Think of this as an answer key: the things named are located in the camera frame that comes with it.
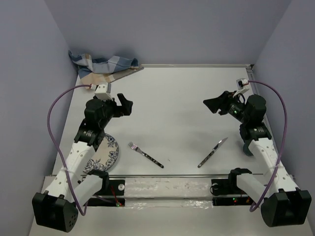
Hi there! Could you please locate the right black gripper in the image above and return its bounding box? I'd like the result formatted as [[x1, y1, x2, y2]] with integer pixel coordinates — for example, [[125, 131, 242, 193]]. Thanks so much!
[[202, 90, 249, 123]]

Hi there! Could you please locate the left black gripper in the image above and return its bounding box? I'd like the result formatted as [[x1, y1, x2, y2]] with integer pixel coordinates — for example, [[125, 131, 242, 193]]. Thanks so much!
[[99, 94, 132, 128]]

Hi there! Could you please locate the blue beige plaid cloth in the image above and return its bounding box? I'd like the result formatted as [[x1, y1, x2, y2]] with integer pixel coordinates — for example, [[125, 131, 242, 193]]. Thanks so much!
[[68, 51, 144, 85]]

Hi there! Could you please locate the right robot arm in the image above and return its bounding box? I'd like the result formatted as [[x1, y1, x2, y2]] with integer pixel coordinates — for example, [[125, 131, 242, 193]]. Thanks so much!
[[203, 91, 312, 227]]

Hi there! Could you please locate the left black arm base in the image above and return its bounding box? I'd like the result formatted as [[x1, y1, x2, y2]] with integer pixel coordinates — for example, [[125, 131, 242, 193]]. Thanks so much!
[[88, 178, 126, 207]]

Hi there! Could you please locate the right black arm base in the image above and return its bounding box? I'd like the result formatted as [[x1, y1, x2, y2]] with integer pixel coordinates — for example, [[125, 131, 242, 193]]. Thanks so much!
[[210, 178, 253, 207]]

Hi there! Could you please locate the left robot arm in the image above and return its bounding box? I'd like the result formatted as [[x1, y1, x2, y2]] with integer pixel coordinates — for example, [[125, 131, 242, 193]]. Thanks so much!
[[32, 93, 133, 233]]

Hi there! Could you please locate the silver table knife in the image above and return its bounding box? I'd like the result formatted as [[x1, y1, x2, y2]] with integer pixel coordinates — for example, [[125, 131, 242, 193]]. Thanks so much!
[[197, 137, 228, 168]]

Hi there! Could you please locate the silver fork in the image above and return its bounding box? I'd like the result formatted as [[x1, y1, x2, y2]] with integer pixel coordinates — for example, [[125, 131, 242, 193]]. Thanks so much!
[[128, 142, 164, 169]]

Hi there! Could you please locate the dark teal cup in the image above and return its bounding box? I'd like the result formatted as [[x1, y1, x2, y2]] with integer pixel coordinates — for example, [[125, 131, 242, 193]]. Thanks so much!
[[243, 140, 253, 156]]

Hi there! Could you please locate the blue floral ceramic plate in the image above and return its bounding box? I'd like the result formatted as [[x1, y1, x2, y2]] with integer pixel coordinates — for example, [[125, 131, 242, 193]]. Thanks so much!
[[83, 133, 119, 173]]

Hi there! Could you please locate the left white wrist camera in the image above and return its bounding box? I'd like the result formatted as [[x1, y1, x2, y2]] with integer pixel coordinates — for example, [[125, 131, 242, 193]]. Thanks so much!
[[94, 83, 113, 101]]

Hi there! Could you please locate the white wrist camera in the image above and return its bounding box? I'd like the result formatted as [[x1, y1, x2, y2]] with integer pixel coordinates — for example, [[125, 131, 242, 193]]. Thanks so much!
[[233, 78, 251, 97], [94, 83, 113, 101]]

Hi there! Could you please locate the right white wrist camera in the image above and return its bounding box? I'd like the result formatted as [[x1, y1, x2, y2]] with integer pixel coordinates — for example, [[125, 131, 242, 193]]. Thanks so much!
[[233, 78, 251, 97]]

